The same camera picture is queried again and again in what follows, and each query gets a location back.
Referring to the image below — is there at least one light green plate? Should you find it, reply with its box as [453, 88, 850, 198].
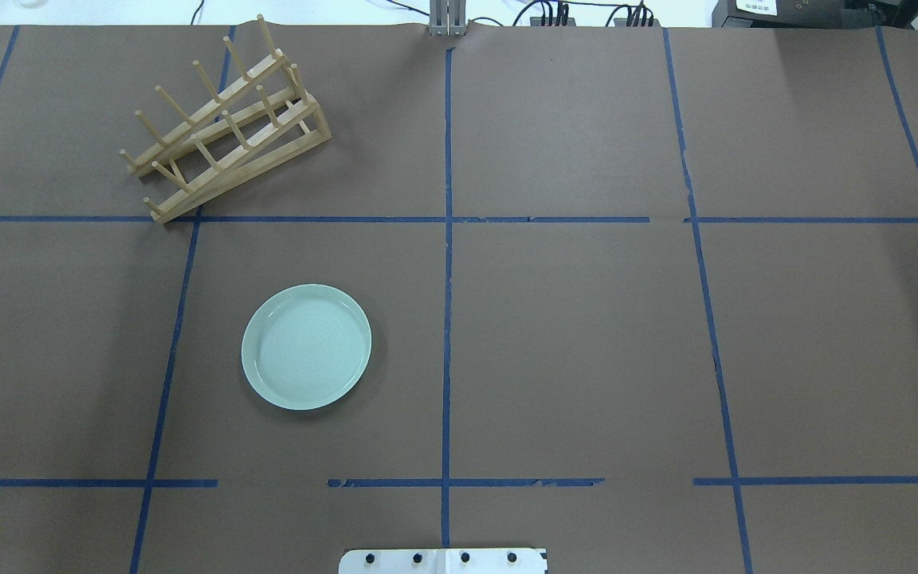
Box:
[241, 284, 373, 411]

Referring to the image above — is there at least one wooden dish rack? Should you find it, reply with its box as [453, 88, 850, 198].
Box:
[118, 14, 332, 225]

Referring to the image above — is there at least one black box device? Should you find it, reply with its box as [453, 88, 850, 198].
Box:
[711, 1, 918, 29]

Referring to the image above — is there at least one aluminium frame post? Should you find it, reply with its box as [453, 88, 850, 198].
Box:
[429, 0, 469, 37]

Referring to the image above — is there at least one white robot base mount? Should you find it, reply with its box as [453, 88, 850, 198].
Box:
[338, 548, 549, 573]

